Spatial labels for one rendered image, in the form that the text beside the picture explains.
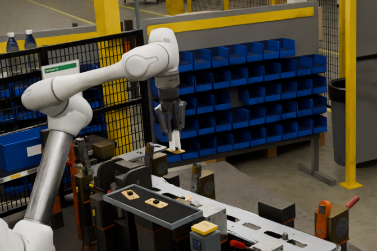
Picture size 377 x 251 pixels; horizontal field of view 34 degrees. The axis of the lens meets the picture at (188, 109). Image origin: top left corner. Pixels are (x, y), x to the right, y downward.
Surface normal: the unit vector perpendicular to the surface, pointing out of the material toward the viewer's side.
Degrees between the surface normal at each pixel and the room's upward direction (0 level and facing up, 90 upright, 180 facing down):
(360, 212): 0
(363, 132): 90
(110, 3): 90
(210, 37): 90
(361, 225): 0
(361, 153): 90
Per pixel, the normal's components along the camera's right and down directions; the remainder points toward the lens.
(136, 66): -0.22, 0.21
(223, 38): 0.38, 0.22
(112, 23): 0.67, 0.15
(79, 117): 0.83, 0.16
